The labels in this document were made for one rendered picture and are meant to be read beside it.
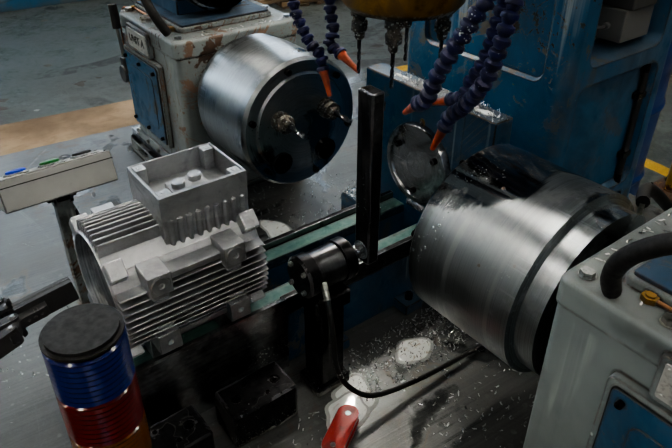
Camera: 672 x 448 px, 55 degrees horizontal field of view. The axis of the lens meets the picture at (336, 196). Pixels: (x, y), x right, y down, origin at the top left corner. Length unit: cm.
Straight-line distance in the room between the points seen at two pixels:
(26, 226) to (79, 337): 98
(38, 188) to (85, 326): 57
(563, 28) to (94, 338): 78
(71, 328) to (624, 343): 47
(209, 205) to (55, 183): 31
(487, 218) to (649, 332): 23
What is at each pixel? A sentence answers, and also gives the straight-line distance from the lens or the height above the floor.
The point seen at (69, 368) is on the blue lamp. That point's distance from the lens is 51.
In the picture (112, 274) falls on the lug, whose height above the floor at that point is 108.
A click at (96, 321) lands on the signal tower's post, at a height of 122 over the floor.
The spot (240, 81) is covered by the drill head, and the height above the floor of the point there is 113.
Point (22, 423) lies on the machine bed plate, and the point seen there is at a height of 80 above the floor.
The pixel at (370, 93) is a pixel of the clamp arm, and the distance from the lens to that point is 78.
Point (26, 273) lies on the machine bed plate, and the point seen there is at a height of 80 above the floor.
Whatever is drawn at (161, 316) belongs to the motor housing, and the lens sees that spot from 83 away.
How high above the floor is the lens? 155
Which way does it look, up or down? 31 degrees down
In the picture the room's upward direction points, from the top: straight up
